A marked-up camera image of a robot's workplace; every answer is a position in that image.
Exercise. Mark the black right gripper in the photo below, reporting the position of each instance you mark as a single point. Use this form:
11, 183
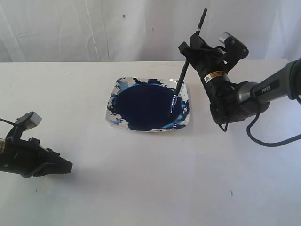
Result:
213, 66

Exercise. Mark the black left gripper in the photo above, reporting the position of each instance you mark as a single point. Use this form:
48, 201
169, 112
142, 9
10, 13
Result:
28, 158

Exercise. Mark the black paintbrush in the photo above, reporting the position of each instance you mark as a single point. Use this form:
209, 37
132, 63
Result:
185, 66

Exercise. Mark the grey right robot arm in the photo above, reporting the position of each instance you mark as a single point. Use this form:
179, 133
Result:
255, 97

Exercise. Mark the white plate with blue paint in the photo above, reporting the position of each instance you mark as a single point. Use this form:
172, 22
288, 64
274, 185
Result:
143, 104

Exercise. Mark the white backdrop curtain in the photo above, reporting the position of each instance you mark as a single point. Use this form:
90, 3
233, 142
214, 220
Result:
146, 30

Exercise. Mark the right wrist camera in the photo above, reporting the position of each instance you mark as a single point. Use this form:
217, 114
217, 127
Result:
234, 50

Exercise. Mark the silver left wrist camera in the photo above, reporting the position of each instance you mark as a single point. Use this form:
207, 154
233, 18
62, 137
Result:
28, 121

